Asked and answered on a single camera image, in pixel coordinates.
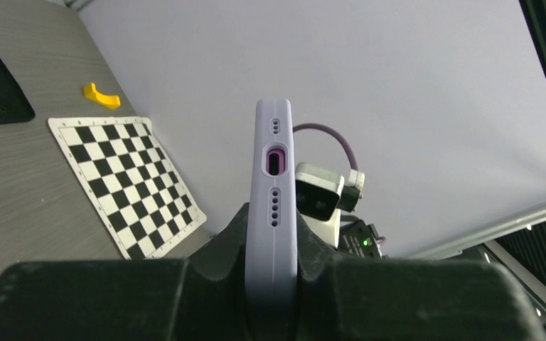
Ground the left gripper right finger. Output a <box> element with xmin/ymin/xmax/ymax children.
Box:
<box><xmin>296</xmin><ymin>219</ymin><xmax>546</xmax><ymax>340</ymax></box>

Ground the yellow curved block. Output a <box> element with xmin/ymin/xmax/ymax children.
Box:
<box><xmin>82</xmin><ymin>82</ymin><xmax>121</xmax><ymax>110</ymax></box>

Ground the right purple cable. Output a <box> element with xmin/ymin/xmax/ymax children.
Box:
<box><xmin>292</xmin><ymin>123</ymin><xmax>360</xmax><ymax>171</ymax></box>

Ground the checkerboard mat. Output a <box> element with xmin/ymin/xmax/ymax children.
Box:
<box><xmin>48</xmin><ymin>116</ymin><xmax>207</xmax><ymax>260</ymax></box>

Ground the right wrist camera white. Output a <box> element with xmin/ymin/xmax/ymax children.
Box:
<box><xmin>295</xmin><ymin>162</ymin><xmax>365</xmax><ymax>248</ymax></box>

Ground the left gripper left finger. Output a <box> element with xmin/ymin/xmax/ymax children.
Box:
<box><xmin>0</xmin><ymin>205</ymin><xmax>250</xmax><ymax>340</ymax></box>

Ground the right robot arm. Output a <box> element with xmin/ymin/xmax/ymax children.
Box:
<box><xmin>338</xmin><ymin>220</ymin><xmax>386</xmax><ymax>259</ymax></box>

